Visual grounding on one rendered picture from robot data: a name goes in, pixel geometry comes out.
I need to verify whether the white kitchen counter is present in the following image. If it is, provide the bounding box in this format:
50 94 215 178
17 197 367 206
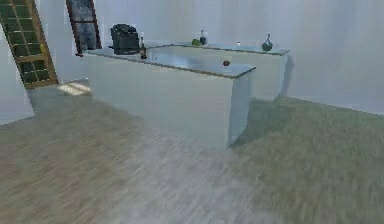
82 41 291 150

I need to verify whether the dark glass bottle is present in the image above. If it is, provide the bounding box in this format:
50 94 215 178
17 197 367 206
139 36 148 60

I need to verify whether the black coffee machine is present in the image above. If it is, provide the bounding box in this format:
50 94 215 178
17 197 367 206
108 23 141 56

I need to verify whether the dark green vase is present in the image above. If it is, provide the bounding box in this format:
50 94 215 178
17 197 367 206
261 33 274 53

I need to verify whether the dark brown framed window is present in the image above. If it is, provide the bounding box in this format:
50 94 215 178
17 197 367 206
65 0 103 57

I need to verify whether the brown glazed door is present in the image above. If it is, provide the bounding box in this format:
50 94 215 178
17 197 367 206
0 0 60 90

